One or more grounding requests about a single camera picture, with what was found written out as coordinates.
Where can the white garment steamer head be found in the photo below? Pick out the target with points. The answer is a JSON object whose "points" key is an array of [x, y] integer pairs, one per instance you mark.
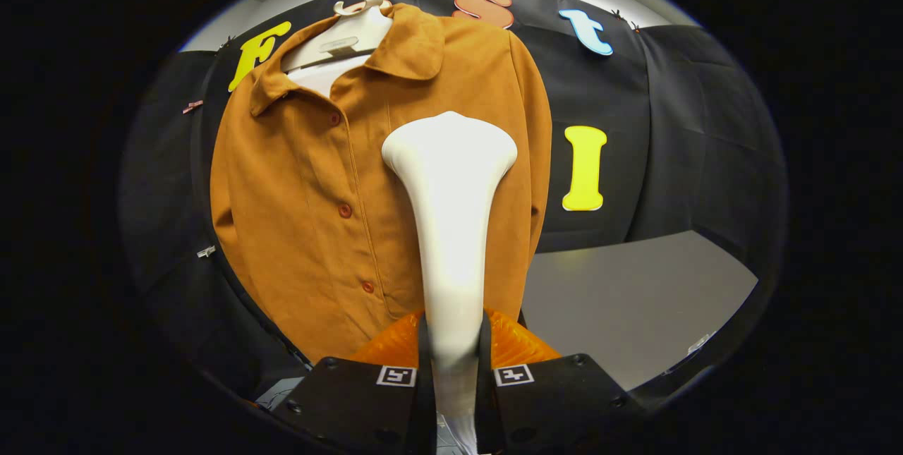
{"points": [[451, 229]]}

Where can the orange button-up shirt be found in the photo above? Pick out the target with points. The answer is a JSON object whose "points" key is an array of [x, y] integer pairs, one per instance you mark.
{"points": [[296, 194]]}

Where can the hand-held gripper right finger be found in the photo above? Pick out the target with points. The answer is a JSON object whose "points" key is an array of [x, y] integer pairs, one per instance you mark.
{"points": [[557, 398]]}

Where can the white mannequin torso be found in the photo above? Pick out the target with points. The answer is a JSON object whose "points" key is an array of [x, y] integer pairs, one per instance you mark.
{"points": [[346, 35]]}

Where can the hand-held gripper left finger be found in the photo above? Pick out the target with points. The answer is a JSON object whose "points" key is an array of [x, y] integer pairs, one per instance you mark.
{"points": [[353, 398]]}

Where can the small red clip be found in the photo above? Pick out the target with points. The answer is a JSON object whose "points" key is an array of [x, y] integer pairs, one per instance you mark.
{"points": [[192, 106]]}

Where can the small silver clip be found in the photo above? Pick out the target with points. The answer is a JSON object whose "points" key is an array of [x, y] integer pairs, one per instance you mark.
{"points": [[206, 251]]}

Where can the black backdrop cloth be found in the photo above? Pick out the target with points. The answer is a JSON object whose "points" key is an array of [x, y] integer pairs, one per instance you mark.
{"points": [[670, 123]]}

